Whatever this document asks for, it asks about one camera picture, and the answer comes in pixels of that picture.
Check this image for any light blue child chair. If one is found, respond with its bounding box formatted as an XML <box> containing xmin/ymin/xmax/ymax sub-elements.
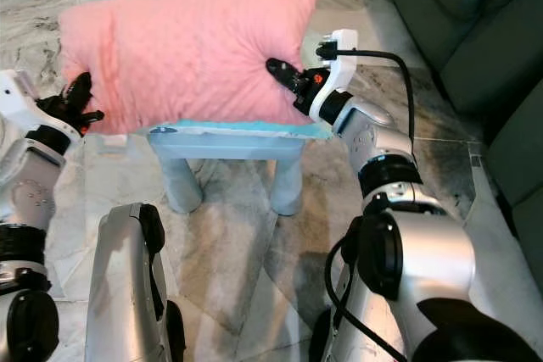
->
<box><xmin>146</xmin><ymin>0</ymin><xmax>311</xmax><ymax>217</ymax></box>

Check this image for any silver left robot leg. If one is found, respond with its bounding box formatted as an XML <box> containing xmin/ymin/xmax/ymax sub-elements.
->
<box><xmin>85</xmin><ymin>203</ymin><xmax>188</xmax><ymax>362</ymax></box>

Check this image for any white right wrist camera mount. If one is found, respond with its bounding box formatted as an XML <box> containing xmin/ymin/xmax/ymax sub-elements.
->
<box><xmin>310</xmin><ymin>29</ymin><xmax>359</xmax><ymax>121</ymax></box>

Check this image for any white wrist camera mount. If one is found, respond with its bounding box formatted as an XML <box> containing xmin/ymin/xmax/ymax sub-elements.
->
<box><xmin>310</xmin><ymin>29</ymin><xmax>359</xmax><ymax>121</ymax></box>
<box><xmin>0</xmin><ymin>68</ymin><xmax>62</xmax><ymax>132</ymax></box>

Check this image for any pink dotted pillow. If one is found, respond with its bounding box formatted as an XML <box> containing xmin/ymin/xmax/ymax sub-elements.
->
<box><xmin>57</xmin><ymin>0</ymin><xmax>320</xmax><ymax>136</ymax></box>

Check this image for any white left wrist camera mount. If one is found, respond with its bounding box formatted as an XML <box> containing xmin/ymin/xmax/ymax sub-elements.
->
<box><xmin>0</xmin><ymin>68</ymin><xmax>62</xmax><ymax>132</ymax></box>

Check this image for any green leather sofa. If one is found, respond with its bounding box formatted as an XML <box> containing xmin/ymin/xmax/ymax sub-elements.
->
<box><xmin>369</xmin><ymin>0</ymin><xmax>543</xmax><ymax>210</ymax></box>

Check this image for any teal seat cushion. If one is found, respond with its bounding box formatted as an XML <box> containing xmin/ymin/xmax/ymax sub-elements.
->
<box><xmin>146</xmin><ymin>120</ymin><xmax>332</xmax><ymax>140</ymax></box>

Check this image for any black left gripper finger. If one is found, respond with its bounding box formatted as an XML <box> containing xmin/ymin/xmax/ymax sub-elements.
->
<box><xmin>64</xmin><ymin>72</ymin><xmax>95</xmax><ymax>109</ymax></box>

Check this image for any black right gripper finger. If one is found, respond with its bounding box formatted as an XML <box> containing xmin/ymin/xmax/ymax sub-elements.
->
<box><xmin>265</xmin><ymin>58</ymin><xmax>306</xmax><ymax>92</ymax></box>

